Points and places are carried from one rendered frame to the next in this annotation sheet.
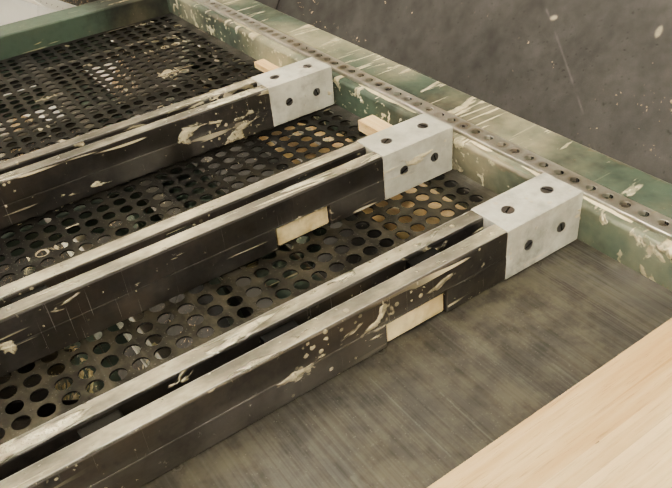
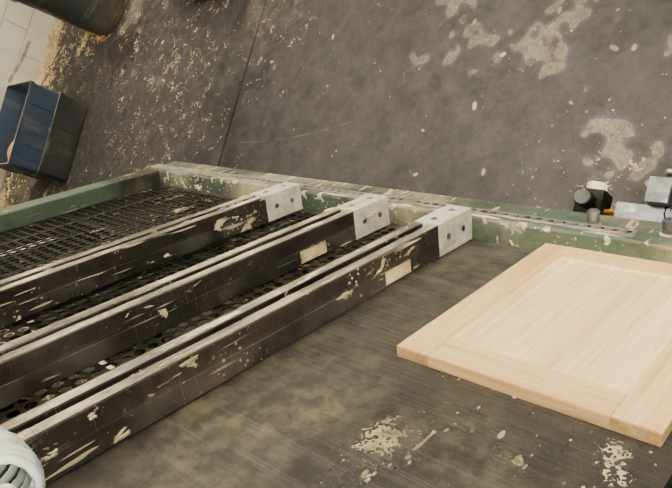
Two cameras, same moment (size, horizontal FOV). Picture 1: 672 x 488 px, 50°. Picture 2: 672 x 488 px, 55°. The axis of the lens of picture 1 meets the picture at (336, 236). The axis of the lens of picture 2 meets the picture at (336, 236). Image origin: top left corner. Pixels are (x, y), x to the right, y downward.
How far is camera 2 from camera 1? 0.58 m
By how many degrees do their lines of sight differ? 20
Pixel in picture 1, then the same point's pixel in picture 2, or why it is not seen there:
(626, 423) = (522, 286)
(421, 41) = not seen: hidden behind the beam
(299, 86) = (282, 196)
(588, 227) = (477, 229)
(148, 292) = (235, 285)
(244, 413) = (321, 314)
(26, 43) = (65, 206)
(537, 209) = (449, 216)
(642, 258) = (509, 235)
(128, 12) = (133, 184)
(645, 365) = (525, 268)
